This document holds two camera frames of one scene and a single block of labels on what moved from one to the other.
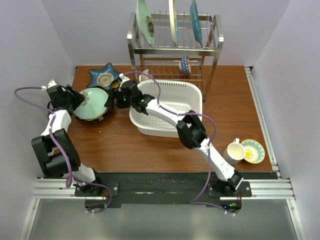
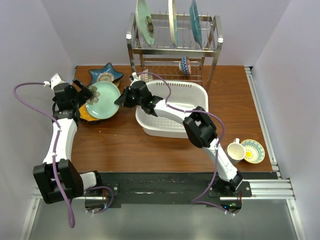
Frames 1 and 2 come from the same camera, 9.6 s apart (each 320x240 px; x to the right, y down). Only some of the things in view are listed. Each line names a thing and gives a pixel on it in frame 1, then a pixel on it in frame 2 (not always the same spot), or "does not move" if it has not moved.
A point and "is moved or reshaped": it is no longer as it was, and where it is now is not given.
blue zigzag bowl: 185,65 does not move
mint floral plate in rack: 145,21 does not move
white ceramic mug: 235,152 does not move
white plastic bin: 179,96 is moved or reshaped
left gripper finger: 72,93 -> 84,89
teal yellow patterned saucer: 255,153 does not move
